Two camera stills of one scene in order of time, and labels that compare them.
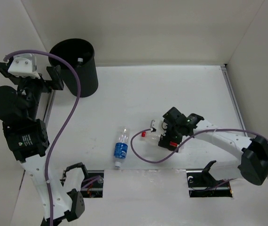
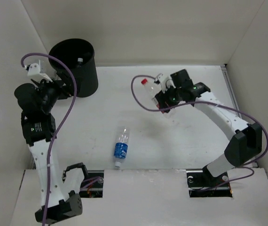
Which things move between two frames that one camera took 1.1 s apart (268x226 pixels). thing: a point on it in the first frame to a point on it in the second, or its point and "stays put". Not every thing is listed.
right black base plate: x=202 y=184 stays put
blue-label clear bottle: x=121 y=146 stays put
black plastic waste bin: x=81 y=53 stays put
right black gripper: x=165 y=139 to x=161 y=98
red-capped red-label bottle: x=153 y=139 to x=152 y=92
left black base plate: x=92 y=186 stays put
